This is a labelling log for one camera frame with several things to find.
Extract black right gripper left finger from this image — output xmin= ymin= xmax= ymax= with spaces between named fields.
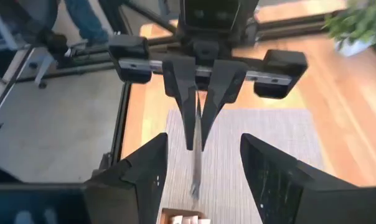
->
xmin=83 ymin=133 xmax=169 ymax=224

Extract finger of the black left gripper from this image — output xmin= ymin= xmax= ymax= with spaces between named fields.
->
xmin=201 ymin=59 xmax=250 ymax=152
xmin=162 ymin=57 xmax=197 ymax=151

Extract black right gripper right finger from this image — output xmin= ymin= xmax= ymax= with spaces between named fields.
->
xmin=240 ymin=133 xmax=319 ymax=224

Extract wooden three-compartment box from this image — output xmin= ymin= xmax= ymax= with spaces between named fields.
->
xmin=159 ymin=207 xmax=212 ymax=224

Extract grey woven placemat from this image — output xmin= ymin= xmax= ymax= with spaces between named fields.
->
xmin=156 ymin=108 xmax=326 ymax=224

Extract green plant in white pot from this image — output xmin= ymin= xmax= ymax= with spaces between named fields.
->
xmin=323 ymin=0 xmax=376 ymax=57

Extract person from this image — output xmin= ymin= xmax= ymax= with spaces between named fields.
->
xmin=63 ymin=0 xmax=110 ymax=46

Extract dark chair base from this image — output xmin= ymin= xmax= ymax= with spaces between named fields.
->
xmin=0 ymin=26 xmax=86 ymax=91

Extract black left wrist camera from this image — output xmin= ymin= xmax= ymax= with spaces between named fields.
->
xmin=179 ymin=0 xmax=242 ymax=32

